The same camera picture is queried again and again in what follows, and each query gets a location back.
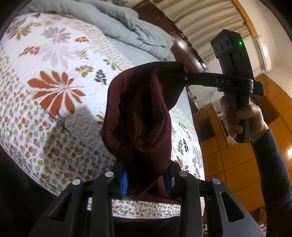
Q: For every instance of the dark wooden headboard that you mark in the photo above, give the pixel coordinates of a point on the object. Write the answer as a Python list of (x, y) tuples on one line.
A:
[(182, 49)]

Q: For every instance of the floral quilted bedspread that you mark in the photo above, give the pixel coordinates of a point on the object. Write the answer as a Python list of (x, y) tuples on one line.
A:
[(55, 74)]

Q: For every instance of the maroon pants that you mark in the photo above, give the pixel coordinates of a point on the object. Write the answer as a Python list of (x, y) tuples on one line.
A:
[(137, 126)]

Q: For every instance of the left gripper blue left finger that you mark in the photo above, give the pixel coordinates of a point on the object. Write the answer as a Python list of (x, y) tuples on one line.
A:
[(123, 185)]

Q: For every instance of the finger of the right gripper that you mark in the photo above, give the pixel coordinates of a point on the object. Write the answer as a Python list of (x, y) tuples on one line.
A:
[(214, 80)]

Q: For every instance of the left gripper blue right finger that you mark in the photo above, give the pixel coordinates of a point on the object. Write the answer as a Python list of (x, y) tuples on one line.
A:
[(169, 182)]

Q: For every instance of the right forearm dark sleeve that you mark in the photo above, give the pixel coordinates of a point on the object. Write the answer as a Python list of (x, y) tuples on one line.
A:
[(275, 185)]

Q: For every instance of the grey-blue bed sheet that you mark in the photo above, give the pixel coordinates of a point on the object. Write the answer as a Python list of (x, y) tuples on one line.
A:
[(134, 52)]

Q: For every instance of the beige pleated curtain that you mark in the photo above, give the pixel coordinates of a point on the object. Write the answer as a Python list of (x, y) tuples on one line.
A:
[(201, 20)]

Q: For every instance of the white air conditioner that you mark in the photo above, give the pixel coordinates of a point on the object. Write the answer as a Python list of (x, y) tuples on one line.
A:
[(263, 53)]

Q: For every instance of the person's right hand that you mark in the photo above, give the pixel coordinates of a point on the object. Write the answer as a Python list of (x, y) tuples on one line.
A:
[(250, 112)]

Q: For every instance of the orange wooden wardrobe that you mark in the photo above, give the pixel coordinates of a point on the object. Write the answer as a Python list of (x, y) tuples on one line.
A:
[(234, 163)]

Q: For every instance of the grey-blue comforter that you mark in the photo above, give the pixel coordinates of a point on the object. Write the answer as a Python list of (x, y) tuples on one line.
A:
[(114, 21)]

